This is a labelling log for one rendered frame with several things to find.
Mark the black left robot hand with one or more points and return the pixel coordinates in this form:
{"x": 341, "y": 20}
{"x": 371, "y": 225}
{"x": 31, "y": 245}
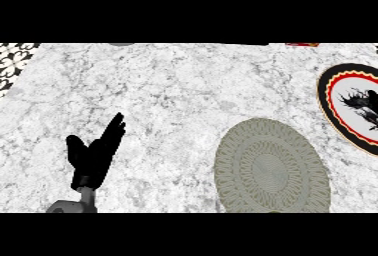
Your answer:
{"x": 96, "y": 156}

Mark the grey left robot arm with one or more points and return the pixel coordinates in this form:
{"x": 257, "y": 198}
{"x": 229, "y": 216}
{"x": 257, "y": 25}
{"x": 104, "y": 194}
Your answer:
{"x": 82, "y": 201}

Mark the round beige woven placemat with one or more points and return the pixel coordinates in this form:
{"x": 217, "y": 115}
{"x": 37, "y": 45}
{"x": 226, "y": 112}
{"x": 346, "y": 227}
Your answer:
{"x": 272, "y": 168}

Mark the black red rimmed plate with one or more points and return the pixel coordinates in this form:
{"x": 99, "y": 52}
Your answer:
{"x": 352, "y": 105}

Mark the grey round object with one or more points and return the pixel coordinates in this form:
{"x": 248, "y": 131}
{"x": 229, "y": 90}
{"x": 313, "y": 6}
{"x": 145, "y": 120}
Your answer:
{"x": 121, "y": 44}

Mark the red object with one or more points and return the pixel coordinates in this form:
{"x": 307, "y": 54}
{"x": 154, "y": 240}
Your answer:
{"x": 302, "y": 44}

